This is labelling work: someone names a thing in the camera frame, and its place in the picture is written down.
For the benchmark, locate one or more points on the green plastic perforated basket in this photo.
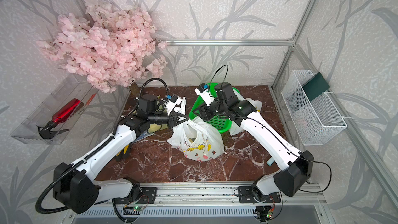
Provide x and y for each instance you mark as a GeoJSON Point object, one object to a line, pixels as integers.
{"type": "Point", "coordinates": [213, 114]}

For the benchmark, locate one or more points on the white wire mesh basket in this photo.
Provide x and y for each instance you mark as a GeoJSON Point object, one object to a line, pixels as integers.
{"type": "Point", "coordinates": [317, 121]}

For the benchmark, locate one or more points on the red black hair brush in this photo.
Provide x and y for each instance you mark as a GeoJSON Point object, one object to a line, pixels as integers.
{"type": "Point", "coordinates": [72, 109]}

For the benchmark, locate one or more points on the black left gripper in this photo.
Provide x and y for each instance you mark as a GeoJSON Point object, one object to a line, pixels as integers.
{"type": "Point", "coordinates": [172, 119]}

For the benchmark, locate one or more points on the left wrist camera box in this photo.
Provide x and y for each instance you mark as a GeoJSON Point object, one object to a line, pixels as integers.
{"type": "Point", "coordinates": [172, 102]}

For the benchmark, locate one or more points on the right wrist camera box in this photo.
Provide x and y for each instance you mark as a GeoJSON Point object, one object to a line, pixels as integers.
{"type": "Point", "coordinates": [203, 90]}

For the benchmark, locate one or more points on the yellow black work glove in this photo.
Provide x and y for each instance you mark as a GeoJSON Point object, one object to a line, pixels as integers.
{"type": "Point", "coordinates": [123, 154]}

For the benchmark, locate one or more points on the dark green card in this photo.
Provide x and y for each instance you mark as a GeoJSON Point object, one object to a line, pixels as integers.
{"type": "Point", "coordinates": [316, 86]}

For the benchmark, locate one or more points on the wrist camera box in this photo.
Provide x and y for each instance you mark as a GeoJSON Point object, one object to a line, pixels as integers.
{"type": "Point", "coordinates": [203, 90]}
{"type": "Point", "coordinates": [172, 102]}

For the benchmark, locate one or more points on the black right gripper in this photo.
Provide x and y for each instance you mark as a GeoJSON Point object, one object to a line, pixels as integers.
{"type": "Point", "coordinates": [203, 112]}

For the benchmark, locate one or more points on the clear acrylic wall shelf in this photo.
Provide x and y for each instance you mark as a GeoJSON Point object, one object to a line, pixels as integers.
{"type": "Point", "coordinates": [72, 86]}

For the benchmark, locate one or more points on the patterned white plastic bag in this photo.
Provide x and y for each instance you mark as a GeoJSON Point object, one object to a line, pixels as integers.
{"type": "Point", "coordinates": [249, 105]}

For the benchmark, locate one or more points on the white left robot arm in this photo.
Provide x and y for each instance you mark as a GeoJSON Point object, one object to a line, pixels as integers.
{"type": "Point", "coordinates": [74, 186]}

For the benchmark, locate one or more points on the pink cherry blossom tree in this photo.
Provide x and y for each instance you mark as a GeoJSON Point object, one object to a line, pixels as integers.
{"type": "Point", "coordinates": [111, 51]}

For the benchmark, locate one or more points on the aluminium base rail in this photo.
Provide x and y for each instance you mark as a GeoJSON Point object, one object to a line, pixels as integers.
{"type": "Point", "coordinates": [226, 193]}

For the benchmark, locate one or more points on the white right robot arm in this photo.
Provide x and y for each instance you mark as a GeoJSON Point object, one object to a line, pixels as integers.
{"type": "Point", "coordinates": [295, 167]}

